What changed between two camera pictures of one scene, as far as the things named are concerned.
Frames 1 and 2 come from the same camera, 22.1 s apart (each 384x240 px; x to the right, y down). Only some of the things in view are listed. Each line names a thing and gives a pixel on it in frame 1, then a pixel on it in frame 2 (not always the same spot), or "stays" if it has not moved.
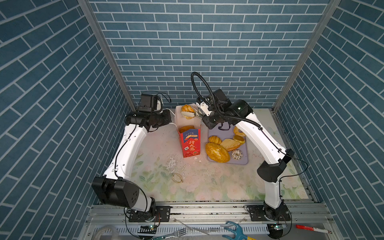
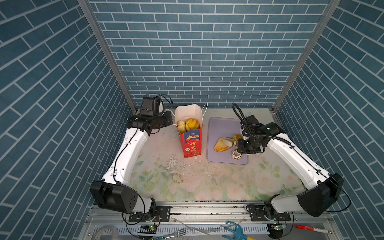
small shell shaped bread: [187, 111] → [181, 126]
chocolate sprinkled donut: [237, 154] stays
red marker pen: [312, 229] stays
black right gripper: [207, 123] → [240, 148]
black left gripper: [167, 117] stays
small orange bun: [240, 139] stays
